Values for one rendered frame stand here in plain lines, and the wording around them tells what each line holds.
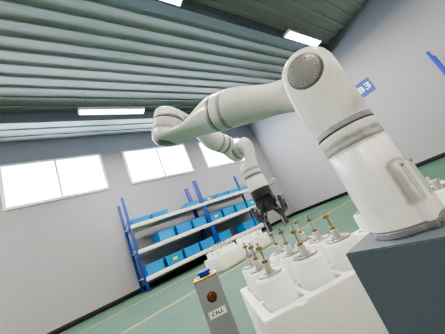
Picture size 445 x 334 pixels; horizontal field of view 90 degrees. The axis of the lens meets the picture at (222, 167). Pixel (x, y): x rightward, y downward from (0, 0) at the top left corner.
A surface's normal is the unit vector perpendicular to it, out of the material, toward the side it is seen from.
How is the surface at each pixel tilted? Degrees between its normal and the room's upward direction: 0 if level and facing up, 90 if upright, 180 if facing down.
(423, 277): 90
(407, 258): 90
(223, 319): 90
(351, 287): 90
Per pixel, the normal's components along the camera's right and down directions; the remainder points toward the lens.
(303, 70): -0.61, 0.08
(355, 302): 0.07, -0.32
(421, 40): -0.78, 0.17
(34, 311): 0.48, -0.44
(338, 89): -0.42, -0.07
